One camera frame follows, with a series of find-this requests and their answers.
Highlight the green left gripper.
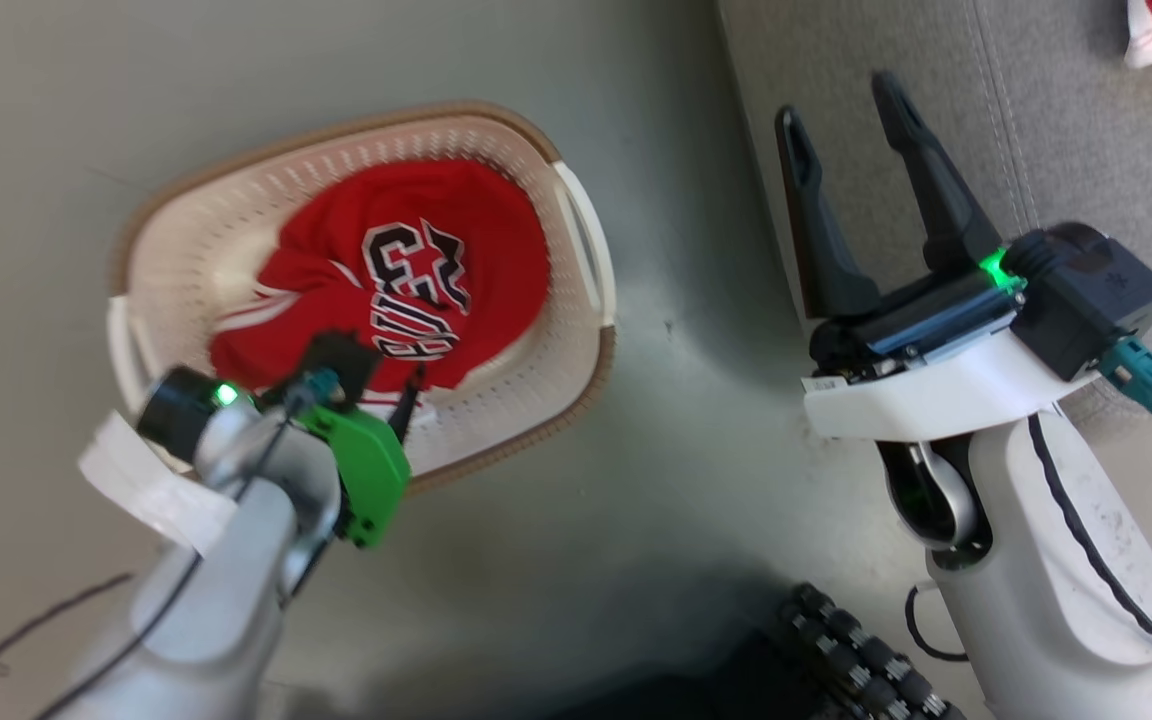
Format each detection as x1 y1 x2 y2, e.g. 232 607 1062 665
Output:
295 366 428 550

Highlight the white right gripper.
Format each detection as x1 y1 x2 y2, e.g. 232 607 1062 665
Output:
775 71 1103 442

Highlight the red jersey with black lettering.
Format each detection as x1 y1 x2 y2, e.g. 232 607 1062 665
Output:
208 158 551 413

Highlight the grey fabric sofa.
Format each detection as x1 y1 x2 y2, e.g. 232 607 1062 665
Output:
716 0 1152 456

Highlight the cream perforated laundry basket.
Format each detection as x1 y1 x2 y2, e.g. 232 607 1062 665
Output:
106 100 619 497

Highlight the white paper label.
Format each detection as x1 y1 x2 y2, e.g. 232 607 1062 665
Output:
77 409 239 557

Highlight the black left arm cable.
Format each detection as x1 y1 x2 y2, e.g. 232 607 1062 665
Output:
33 395 319 720

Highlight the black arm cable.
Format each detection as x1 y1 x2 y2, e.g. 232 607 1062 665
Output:
1026 413 1152 683
33 395 319 720

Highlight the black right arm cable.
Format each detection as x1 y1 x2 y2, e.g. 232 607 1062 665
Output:
1026 413 1152 683

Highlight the black ribbed cable conduit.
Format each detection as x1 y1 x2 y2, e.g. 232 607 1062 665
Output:
764 583 969 720

